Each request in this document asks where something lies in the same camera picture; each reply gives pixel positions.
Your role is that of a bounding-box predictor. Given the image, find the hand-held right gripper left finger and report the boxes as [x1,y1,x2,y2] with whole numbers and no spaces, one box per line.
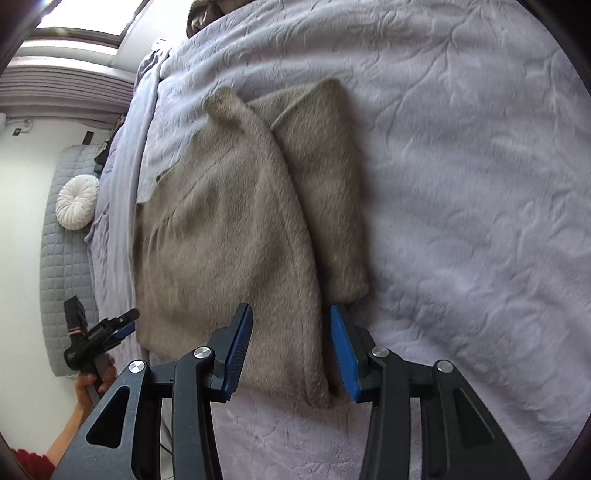
[51,302,254,480]

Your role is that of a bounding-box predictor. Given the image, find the mauve curtain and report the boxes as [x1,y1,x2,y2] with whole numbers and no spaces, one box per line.
[0,65,134,123]

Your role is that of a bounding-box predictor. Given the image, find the brown knit sweater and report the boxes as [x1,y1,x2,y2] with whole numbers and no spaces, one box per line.
[133,78,372,409]

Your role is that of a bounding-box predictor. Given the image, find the dark bedside items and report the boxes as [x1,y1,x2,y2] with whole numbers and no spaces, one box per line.
[92,115,126,172]

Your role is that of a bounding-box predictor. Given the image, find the person's left forearm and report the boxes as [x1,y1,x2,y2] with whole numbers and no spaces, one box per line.
[45,406,95,468]

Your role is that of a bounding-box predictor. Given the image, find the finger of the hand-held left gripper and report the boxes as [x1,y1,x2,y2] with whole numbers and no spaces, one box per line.
[102,308,140,332]
[108,322,137,346]

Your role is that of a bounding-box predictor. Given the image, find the red garment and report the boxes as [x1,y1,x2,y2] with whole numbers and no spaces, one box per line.
[8,449,57,480]

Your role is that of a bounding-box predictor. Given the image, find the lavender embossed blanket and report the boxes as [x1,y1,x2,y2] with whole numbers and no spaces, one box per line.
[83,0,591,480]

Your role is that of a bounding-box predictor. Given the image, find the grey quilted mat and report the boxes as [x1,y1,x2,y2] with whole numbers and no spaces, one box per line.
[41,144,109,378]

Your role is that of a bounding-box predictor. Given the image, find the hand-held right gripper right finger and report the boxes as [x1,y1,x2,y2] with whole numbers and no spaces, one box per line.
[329,304,532,480]

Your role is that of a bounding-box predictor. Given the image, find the white round pleated pillow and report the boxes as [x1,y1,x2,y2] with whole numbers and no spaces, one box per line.
[56,174,100,230]

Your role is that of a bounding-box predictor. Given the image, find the grey-brown velvet garment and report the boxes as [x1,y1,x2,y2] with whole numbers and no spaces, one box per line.
[186,0,223,38]

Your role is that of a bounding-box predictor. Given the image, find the person's left hand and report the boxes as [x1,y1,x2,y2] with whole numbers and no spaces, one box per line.
[74,353,117,416]

